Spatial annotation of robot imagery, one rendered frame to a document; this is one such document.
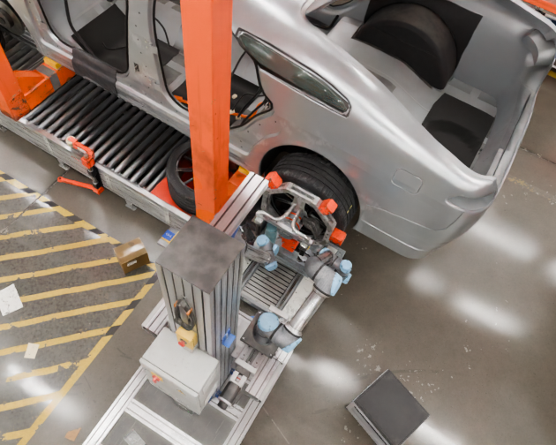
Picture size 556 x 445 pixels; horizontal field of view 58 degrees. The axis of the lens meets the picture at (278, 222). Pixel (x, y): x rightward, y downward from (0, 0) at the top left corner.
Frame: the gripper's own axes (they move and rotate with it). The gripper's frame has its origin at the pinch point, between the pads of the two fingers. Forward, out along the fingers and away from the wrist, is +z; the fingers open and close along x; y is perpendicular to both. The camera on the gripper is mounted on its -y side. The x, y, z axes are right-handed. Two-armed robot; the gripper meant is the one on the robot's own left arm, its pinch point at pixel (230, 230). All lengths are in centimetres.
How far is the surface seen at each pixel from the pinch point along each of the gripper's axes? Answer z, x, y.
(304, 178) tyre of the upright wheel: -34, 37, -30
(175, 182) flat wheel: 79, 35, 7
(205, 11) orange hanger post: -27, -32, -150
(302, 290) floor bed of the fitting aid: -28, 46, 84
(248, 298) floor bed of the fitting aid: 3, 15, 81
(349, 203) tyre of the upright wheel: -60, 52, -10
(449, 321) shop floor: -136, 99, 113
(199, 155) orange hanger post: 8, -10, -60
